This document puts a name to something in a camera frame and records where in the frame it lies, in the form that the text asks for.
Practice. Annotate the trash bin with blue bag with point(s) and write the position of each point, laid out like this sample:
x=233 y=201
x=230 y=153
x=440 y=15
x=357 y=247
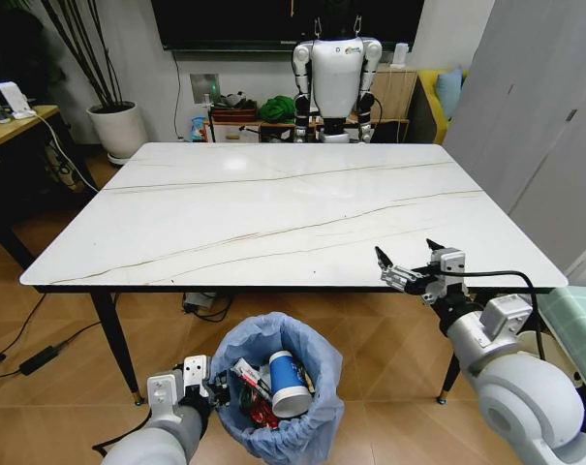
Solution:
x=321 y=387

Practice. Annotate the dark red box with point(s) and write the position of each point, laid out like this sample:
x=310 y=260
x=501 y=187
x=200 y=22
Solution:
x=234 y=115

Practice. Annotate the white plant pot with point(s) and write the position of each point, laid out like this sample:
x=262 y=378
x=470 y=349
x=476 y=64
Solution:
x=116 y=128

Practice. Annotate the blue snack bag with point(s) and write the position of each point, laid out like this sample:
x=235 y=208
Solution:
x=198 y=130

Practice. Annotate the yellow sofa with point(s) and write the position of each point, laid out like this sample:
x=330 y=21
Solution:
x=430 y=106

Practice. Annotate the small white device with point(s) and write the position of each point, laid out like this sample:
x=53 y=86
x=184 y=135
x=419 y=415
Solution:
x=400 y=54

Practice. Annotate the tall dark stemmed plant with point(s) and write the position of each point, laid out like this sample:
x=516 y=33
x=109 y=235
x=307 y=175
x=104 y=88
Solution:
x=96 y=53

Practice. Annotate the blue cushion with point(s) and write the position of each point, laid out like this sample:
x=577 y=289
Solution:
x=450 y=92

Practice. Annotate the black and white plush toy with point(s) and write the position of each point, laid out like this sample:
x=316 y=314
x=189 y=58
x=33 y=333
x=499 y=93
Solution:
x=240 y=100

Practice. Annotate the wooden cabinet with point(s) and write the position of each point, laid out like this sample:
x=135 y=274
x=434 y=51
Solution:
x=393 y=94

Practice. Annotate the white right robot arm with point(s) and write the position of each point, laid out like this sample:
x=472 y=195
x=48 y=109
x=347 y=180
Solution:
x=515 y=387

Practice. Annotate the black television screen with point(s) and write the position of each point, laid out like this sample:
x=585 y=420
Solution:
x=283 y=21

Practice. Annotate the blue and white paper cup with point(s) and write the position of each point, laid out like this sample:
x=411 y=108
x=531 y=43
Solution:
x=285 y=382

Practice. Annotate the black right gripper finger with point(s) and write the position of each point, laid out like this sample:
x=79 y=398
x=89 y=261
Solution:
x=435 y=245
x=393 y=276

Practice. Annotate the white and red wrapper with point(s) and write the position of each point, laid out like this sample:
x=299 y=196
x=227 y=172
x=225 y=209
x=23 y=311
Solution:
x=246 y=370

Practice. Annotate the wooden desk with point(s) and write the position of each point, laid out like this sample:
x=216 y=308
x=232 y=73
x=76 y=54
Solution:
x=16 y=160

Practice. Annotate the white humanoid robot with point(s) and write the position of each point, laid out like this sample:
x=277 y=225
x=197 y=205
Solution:
x=337 y=82

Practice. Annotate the black table leg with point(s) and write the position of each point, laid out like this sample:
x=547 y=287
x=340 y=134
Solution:
x=448 y=380
x=117 y=339

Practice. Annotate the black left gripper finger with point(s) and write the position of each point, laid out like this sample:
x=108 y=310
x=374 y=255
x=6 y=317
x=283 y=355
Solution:
x=222 y=387

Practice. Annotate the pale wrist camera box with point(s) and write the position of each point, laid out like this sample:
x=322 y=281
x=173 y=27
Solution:
x=196 y=370
x=451 y=264

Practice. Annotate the black power adapter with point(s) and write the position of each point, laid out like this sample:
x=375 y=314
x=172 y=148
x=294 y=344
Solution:
x=37 y=359

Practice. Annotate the power strip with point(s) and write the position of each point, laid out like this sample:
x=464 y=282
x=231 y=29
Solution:
x=199 y=302

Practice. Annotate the green cloth bundle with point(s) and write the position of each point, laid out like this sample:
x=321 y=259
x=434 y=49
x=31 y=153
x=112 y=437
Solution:
x=277 y=110

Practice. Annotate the red snack wrapper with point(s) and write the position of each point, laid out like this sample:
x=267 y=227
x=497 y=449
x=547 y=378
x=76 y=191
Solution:
x=257 y=412

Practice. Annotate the green checkered cloth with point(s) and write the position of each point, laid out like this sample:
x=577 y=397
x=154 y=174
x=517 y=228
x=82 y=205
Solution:
x=573 y=324

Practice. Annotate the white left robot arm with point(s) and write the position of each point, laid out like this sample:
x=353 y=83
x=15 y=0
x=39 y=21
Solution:
x=152 y=436

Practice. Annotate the grey wardrobe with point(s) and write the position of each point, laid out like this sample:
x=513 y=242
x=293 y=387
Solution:
x=534 y=121

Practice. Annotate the white charging stand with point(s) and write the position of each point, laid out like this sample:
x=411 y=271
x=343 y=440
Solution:
x=14 y=99

